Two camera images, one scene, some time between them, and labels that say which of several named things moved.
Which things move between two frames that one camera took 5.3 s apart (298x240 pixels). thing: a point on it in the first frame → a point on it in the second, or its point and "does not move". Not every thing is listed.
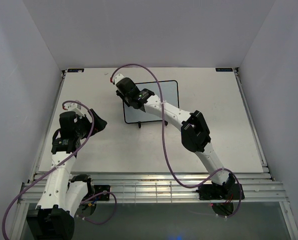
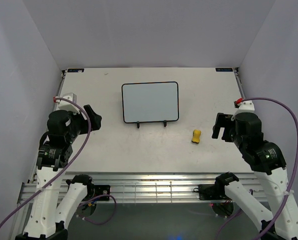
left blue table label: (75, 70) does not move
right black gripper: (118, 93) → (223, 120)
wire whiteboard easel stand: (166, 124) does not move
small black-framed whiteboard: (170, 93) does not move
